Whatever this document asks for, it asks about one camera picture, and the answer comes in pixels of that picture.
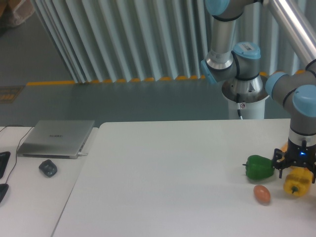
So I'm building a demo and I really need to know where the yellow bell pepper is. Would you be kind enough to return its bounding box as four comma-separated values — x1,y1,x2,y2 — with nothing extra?
283,167,313,197

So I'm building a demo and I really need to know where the dark grey computer mouse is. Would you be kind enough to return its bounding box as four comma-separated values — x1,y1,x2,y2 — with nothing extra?
39,159,58,178

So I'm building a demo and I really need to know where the black cable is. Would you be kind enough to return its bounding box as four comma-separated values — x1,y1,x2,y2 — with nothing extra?
0,124,35,185

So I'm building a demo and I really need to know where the white folding screen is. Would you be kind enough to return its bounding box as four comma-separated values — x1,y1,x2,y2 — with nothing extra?
32,0,316,83

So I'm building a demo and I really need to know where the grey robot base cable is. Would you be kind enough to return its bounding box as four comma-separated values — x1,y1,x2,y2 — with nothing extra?
236,92,245,120

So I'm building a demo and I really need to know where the green bell pepper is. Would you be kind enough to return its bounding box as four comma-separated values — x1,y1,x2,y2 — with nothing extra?
243,155,275,180

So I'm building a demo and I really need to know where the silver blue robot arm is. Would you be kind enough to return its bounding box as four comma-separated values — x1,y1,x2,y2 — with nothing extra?
201,0,316,173

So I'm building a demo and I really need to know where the brown egg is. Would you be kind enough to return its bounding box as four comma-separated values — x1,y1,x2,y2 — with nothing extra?
253,185,271,204

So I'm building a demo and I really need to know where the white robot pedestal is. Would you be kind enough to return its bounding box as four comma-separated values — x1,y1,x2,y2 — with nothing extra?
221,75,273,120

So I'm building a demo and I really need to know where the black keyboard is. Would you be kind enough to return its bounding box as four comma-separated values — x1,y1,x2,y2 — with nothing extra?
0,151,11,178

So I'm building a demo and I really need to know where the black object at edge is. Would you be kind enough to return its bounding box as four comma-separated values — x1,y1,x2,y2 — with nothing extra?
0,183,9,202

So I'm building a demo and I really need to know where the silver closed laptop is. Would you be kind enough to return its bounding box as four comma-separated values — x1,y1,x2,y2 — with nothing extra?
17,120,95,158

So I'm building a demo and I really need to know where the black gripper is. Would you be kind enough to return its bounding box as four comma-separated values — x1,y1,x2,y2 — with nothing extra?
272,140,316,183

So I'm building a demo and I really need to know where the orange bread loaf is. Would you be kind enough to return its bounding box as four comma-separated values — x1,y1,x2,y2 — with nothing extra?
281,144,288,152

